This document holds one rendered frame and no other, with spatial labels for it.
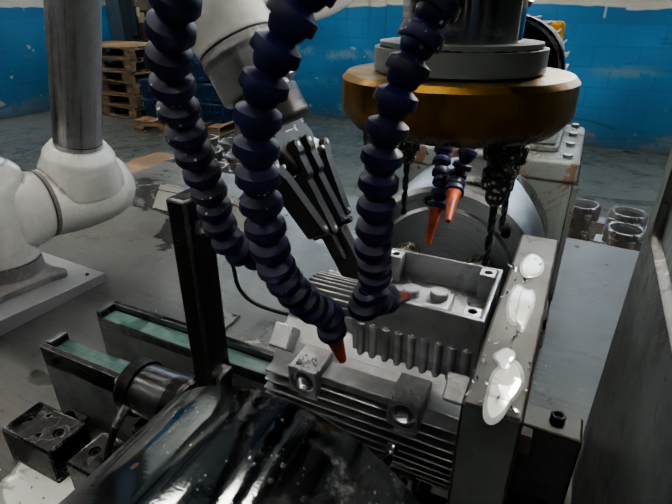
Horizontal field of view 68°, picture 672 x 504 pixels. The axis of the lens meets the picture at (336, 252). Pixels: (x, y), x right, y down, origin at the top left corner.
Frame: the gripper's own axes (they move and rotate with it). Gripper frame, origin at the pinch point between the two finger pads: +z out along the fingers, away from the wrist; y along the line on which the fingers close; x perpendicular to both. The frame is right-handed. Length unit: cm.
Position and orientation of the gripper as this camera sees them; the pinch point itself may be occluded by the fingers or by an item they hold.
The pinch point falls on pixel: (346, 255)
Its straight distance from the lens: 58.1
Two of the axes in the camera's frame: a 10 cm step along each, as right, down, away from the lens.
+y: 4.4, -4.0, 8.0
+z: 4.5, 8.7, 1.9
